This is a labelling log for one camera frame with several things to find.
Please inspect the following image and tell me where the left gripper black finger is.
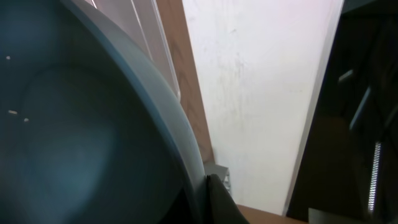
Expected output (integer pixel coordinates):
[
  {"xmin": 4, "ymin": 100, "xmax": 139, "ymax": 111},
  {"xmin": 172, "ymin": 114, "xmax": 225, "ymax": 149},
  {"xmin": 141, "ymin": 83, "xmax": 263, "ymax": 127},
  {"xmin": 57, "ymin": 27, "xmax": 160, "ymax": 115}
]
[{"xmin": 206, "ymin": 174, "xmax": 249, "ymax": 224}]

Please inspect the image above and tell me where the dark blue plate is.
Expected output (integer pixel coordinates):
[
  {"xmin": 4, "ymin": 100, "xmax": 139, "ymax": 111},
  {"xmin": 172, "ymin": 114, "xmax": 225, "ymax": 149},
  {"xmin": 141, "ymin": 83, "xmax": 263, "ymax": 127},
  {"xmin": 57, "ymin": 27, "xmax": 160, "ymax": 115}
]
[{"xmin": 1, "ymin": 1, "xmax": 210, "ymax": 223}]

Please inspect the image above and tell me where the clear plastic bin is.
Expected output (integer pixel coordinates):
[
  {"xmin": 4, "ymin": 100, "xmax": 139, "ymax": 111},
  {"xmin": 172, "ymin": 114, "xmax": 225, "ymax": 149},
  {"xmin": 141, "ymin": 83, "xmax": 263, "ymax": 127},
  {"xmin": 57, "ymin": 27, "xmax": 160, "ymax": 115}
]
[{"xmin": 86, "ymin": 0, "xmax": 181, "ymax": 99}]

